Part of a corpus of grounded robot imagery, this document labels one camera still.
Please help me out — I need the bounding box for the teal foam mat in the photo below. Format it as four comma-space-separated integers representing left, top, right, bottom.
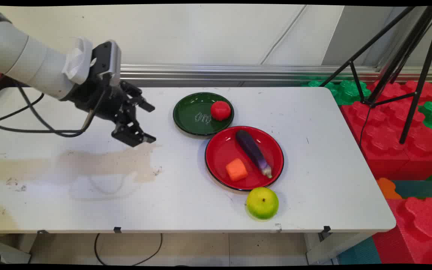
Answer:
391, 180, 432, 200

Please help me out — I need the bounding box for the orange foam piece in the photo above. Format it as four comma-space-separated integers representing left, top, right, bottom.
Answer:
376, 177, 402, 200

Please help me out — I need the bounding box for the black floor cable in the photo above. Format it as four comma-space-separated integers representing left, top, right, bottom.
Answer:
94, 233, 163, 266

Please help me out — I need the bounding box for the aluminium wall rail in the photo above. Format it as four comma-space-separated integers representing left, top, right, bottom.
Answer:
120, 64, 432, 88

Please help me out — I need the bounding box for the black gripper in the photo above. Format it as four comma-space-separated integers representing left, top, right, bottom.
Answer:
62, 74, 157, 148

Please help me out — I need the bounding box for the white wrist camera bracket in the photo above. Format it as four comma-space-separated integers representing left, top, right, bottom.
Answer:
62, 37, 93, 85

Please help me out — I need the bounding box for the black tripod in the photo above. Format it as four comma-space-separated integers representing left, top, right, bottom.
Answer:
319, 6, 432, 145

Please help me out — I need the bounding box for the thin black tripod cable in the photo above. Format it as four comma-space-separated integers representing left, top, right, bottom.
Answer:
358, 106, 371, 149

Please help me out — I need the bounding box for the dark green plate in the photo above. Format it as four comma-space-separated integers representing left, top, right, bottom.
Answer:
173, 92, 235, 137

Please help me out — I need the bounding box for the large red foam block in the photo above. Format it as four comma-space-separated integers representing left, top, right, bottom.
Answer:
341, 80, 432, 181

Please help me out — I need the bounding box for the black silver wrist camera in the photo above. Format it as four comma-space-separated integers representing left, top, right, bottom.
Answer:
91, 40, 122, 87

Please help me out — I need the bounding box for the green toy apple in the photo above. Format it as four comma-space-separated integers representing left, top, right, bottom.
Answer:
246, 187, 279, 221

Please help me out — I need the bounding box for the white table leg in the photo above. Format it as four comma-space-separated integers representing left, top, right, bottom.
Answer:
305, 231, 375, 265

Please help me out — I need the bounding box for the teal foam floor tile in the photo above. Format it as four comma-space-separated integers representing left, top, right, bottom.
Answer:
337, 236, 382, 265

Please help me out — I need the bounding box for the purple toy eggplant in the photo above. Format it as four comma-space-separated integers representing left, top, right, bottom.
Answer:
235, 129, 273, 179

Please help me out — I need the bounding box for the orange toy carrot chunk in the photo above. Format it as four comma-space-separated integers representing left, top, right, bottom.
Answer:
226, 158, 249, 182

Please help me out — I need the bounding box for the red toy tomato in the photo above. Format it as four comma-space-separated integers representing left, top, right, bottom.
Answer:
210, 101, 232, 122

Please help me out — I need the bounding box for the red plate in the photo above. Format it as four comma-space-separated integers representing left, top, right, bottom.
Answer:
205, 126, 285, 192

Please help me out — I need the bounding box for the grey table leg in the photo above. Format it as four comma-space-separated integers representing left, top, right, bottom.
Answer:
0, 234, 33, 265

